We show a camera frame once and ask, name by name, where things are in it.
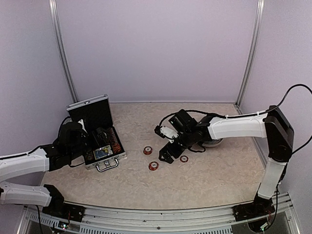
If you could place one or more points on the left aluminium corner post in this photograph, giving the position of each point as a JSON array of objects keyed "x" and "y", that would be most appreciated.
[{"x": 61, "y": 49}]

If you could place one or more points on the chip row left in case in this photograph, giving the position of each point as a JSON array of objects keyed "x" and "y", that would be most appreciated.
[{"x": 89, "y": 156}]

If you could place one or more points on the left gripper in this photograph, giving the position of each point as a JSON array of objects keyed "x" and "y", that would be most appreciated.
[{"x": 103, "y": 141}]

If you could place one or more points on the single red chip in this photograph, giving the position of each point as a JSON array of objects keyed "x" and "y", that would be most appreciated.
[{"x": 184, "y": 159}]

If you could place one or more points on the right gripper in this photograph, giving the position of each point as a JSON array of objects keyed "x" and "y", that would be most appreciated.
[{"x": 176, "y": 153}]

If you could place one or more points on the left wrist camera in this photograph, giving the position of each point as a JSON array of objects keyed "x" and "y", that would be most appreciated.
[{"x": 81, "y": 122}]

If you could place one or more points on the aluminium poker case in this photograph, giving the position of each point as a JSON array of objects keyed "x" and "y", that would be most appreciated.
[{"x": 96, "y": 113}]

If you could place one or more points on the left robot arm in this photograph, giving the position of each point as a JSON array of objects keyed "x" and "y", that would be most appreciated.
[{"x": 24, "y": 164}]

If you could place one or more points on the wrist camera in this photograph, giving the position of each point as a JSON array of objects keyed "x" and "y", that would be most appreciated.
[
  {"x": 167, "y": 133},
  {"x": 81, "y": 122}
]

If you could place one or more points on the right aluminium corner post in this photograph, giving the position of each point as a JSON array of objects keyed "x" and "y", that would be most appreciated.
[{"x": 251, "y": 53}]

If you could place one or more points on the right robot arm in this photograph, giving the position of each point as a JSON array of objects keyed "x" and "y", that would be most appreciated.
[{"x": 270, "y": 129}]

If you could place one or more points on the blue playing card deck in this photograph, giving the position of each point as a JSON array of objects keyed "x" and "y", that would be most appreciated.
[{"x": 103, "y": 152}]

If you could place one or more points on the chip row right in case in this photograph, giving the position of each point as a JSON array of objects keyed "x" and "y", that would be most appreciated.
[{"x": 113, "y": 140}]

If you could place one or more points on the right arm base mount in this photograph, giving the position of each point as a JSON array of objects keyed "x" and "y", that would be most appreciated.
[{"x": 252, "y": 210}]

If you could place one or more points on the aluminium corner post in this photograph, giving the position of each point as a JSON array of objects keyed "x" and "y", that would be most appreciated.
[
  {"x": 61, "y": 49},
  {"x": 251, "y": 53}
]

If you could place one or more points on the chip row in case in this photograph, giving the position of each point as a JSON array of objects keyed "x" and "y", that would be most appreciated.
[
  {"x": 89, "y": 156},
  {"x": 113, "y": 140}
]

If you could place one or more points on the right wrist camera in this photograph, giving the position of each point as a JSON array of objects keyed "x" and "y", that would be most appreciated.
[{"x": 167, "y": 133}]

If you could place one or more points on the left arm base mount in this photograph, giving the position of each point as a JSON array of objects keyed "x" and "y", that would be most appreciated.
[{"x": 66, "y": 211}]

